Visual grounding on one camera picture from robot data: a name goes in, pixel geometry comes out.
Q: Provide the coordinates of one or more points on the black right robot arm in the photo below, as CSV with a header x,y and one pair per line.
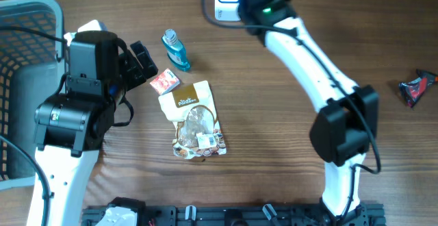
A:
x,y
344,131

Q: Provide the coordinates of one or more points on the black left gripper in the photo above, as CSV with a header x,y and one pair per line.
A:
x,y
137,75

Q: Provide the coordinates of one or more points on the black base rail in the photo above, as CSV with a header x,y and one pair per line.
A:
x,y
297,214

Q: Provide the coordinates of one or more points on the black orange hex wrench pack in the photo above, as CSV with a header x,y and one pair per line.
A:
x,y
412,91

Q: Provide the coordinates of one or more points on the blue mouthwash bottle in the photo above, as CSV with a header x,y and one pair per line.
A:
x,y
175,50

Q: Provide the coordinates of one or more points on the white barcode scanner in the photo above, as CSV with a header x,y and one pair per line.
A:
x,y
226,10

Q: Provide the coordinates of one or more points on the beige nut snack pouch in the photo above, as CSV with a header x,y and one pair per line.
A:
x,y
192,111

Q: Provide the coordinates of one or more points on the red tissue pack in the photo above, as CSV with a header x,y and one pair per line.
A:
x,y
165,82

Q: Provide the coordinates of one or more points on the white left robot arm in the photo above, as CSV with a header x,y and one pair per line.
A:
x,y
72,122

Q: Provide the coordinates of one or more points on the dark grey plastic basket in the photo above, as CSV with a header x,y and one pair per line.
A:
x,y
32,63

